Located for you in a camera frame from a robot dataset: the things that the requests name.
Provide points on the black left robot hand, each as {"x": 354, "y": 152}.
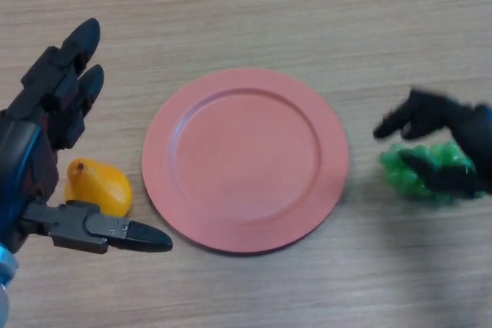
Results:
{"x": 27, "y": 166}

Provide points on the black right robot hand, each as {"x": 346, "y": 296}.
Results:
{"x": 476, "y": 136}

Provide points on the green grape bunch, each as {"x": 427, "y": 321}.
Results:
{"x": 396, "y": 179}

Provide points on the pink round plate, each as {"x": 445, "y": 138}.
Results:
{"x": 246, "y": 163}

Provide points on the yellow pear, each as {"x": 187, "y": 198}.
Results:
{"x": 104, "y": 189}

